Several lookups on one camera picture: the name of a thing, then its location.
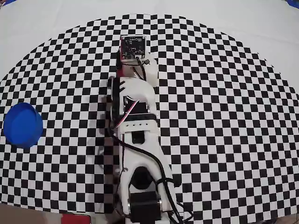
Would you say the red white black servo wire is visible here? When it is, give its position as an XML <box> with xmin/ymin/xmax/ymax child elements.
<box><xmin>111</xmin><ymin>99</ymin><xmax>141</xmax><ymax>129</ymax></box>

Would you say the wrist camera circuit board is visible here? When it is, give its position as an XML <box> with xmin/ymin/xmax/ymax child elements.
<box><xmin>120</xmin><ymin>35</ymin><xmax>147</xmax><ymax>62</ymax></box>

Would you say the blue round box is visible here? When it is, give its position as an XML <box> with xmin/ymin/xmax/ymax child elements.
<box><xmin>3</xmin><ymin>102</ymin><xmax>44</xmax><ymax>148</ymax></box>

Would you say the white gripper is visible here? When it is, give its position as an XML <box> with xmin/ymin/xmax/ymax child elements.
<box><xmin>115</xmin><ymin>56</ymin><xmax>160</xmax><ymax>86</ymax></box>

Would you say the checkered print white sheet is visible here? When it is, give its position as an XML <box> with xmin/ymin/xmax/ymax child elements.
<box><xmin>0</xmin><ymin>0</ymin><xmax>299</xmax><ymax>222</ymax></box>

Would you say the red flat card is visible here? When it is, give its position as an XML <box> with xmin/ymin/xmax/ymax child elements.
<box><xmin>61</xmin><ymin>214</ymin><xmax>92</xmax><ymax>224</ymax></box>

